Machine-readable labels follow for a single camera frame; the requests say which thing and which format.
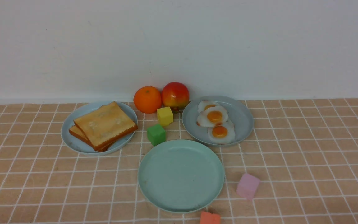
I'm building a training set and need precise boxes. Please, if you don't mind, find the fried egg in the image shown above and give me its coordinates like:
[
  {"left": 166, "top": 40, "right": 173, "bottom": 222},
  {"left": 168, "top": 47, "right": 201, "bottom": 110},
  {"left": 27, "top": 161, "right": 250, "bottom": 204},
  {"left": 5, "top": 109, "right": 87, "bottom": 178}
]
[
  {"left": 196, "top": 106, "right": 229, "bottom": 128},
  {"left": 207, "top": 120, "right": 236, "bottom": 144},
  {"left": 197, "top": 100, "right": 220, "bottom": 113}
]

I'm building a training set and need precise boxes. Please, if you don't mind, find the toast slice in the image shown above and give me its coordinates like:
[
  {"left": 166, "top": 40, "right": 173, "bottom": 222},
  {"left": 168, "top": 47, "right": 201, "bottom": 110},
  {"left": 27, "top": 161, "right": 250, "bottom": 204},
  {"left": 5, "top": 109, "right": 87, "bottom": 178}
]
[
  {"left": 69, "top": 125, "right": 114, "bottom": 152},
  {"left": 73, "top": 101, "right": 138, "bottom": 149}
]

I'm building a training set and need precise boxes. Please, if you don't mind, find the yellow foam cube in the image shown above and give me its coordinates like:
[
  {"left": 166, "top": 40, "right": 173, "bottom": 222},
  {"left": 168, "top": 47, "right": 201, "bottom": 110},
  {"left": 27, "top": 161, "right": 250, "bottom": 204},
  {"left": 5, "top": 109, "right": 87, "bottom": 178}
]
[{"left": 157, "top": 107, "right": 174, "bottom": 127}]

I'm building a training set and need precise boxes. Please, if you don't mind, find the red yellow apple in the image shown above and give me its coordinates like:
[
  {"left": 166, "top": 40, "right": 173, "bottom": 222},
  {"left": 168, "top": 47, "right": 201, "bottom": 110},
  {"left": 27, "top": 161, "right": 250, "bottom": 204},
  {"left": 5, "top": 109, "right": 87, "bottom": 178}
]
[{"left": 161, "top": 82, "right": 190, "bottom": 113}]

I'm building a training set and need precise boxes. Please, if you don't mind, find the green foam cube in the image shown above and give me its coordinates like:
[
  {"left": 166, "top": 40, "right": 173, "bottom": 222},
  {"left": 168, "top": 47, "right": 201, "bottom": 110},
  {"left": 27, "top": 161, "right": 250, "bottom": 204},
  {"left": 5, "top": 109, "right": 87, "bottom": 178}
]
[{"left": 147, "top": 124, "right": 166, "bottom": 146}]

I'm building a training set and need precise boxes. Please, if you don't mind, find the orange fruit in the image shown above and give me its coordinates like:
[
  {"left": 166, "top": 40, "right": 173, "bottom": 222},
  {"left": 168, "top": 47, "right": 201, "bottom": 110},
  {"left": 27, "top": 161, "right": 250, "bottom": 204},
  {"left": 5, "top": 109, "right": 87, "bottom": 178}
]
[{"left": 133, "top": 86, "right": 162, "bottom": 114}]

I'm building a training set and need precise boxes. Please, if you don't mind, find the grey blue plate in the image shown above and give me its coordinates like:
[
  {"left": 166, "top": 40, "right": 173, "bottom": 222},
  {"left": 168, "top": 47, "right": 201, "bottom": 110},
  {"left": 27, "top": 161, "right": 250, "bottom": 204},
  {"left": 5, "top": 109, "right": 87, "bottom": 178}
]
[{"left": 181, "top": 96, "right": 254, "bottom": 147}]

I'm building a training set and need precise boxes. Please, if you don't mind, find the teal green plate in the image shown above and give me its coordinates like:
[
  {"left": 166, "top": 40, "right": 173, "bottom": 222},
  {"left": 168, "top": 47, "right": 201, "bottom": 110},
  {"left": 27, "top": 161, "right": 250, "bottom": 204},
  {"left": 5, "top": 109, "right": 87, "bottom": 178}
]
[{"left": 138, "top": 139, "right": 225, "bottom": 213}]

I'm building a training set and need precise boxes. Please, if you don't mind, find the pink foam cube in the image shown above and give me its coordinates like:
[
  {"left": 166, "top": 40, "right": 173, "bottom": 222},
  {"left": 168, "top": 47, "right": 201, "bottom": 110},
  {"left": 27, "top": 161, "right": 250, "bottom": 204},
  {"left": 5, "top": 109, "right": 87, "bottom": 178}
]
[{"left": 236, "top": 173, "right": 260, "bottom": 200}]

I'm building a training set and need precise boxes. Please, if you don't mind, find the orange foam cube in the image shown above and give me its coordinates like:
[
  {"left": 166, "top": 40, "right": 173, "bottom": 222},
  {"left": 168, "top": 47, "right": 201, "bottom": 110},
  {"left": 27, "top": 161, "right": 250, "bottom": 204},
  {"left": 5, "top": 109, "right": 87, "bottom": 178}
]
[{"left": 199, "top": 211, "right": 221, "bottom": 224}]

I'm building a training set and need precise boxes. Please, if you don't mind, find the light blue plate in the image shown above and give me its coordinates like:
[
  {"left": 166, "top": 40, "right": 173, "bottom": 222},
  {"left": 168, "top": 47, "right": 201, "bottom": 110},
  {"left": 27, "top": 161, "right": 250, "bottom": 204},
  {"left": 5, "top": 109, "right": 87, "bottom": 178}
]
[{"left": 61, "top": 101, "right": 138, "bottom": 156}]

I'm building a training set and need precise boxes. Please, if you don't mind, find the checkered tan tablecloth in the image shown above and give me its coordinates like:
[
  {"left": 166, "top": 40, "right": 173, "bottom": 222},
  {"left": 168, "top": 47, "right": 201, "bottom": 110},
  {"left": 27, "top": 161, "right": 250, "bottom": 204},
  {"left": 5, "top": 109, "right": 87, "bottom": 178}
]
[{"left": 0, "top": 98, "right": 358, "bottom": 224}]

